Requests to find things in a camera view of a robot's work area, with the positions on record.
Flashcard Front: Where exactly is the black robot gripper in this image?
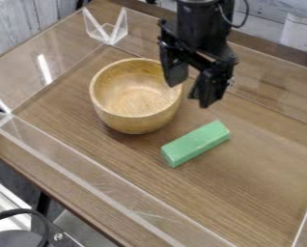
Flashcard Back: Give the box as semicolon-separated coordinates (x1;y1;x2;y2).
158;19;238;108

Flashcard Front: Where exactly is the green rectangular block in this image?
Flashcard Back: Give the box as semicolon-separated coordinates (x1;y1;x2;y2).
162;120;231;168

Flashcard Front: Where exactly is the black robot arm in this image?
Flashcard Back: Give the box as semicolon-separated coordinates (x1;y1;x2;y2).
158;0;248;108

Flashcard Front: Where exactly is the brown wooden bowl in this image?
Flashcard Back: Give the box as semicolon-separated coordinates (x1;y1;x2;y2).
90;58;183;134

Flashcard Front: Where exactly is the white cylindrical container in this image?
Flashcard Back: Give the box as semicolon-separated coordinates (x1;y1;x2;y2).
280;13;307;52

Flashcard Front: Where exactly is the black table leg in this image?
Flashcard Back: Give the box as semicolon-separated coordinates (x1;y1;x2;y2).
36;192;52;216

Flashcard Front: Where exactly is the clear acrylic enclosure wall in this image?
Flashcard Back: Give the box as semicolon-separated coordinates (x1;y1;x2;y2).
0;13;307;247

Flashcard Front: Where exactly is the grey metal bracket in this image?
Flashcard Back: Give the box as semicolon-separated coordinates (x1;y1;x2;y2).
31;215;84;247

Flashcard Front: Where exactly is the black cable loop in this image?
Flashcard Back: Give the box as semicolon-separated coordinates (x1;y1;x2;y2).
0;207;51;247

